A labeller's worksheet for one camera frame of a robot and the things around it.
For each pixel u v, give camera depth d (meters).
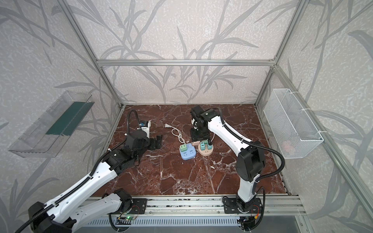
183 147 0.89
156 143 0.70
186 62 0.94
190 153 0.91
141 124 0.63
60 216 0.39
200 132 0.70
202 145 0.89
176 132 1.03
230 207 0.73
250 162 0.46
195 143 0.81
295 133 0.61
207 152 0.91
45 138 0.64
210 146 0.90
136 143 0.54
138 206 0.72
